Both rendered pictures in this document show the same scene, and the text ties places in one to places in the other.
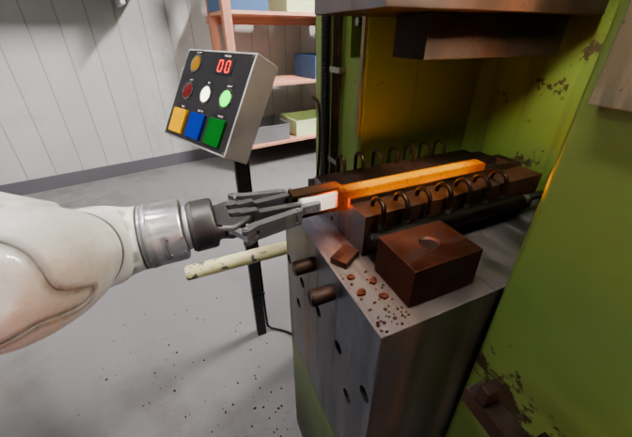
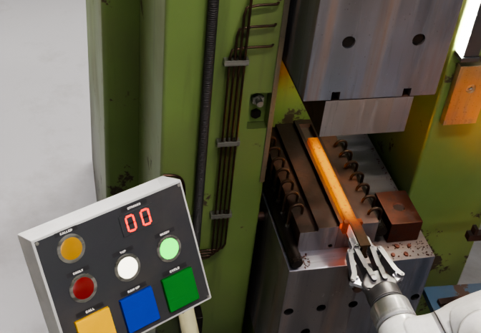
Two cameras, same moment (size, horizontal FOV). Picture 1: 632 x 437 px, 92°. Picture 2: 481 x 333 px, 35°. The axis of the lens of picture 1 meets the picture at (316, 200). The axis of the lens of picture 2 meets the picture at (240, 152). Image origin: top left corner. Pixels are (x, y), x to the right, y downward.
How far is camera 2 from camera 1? 1.78 m
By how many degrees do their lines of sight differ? 67
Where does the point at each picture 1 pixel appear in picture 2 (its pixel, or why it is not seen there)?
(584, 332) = (444, 190)
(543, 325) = (429, 200)
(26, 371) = not seen: outside the picture
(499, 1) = not seen: hidden behind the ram
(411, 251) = (406, 216)
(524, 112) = (288, 82)
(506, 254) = (376, 182)
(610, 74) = (449, 116)
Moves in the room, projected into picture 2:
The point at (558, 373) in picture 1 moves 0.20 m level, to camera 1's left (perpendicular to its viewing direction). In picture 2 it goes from (436, 211) to (436, 263)
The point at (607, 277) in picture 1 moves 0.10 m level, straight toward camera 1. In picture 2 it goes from (448, 169) to (473, 192)
